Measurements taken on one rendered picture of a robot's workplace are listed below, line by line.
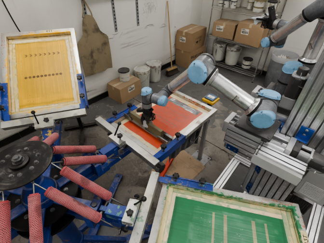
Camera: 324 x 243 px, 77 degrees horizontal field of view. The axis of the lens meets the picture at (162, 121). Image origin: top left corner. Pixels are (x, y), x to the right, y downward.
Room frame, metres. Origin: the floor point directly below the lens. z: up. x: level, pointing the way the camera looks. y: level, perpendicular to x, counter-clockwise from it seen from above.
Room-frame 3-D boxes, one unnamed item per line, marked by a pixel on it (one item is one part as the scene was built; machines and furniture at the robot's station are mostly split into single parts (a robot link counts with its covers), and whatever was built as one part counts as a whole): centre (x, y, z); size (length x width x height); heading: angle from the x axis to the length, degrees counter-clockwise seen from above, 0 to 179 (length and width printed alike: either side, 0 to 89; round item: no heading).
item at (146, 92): (1.23, 0.11, 1.31); 0.09 x 0.08 x 0.11; 62
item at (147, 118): (1.23, 0.11, 1.15); 0.09 x 0.08 x 0.12; 47
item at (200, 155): (1.74, -0.49, 0.48); 0.22 x 0.22 x 0.96; 47
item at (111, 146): (0.99, 0.36, 1.02); 0.17 x 0.06 x 0.05; 137
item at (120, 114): (1.42, 0.34, 0.97); 0.30 x 0.05 x 0.07; 137
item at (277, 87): (1.38, -0.93, 1.31); 0.15 x 0.15 x 0.10
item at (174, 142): (1.04, -0.07, 0.97); 0.30 x 0.05 x 0.07; 137
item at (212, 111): (1.40, -0.02, 0.97); 0.79 x 0.58 x 0.04; 137
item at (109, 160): (1.08, 0.27, 0.89); 1.24 x 0.06 x 0.06; 137
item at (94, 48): (3.13, 1.04, 1.06); 0.53 x 0.07 x 1.05; 137
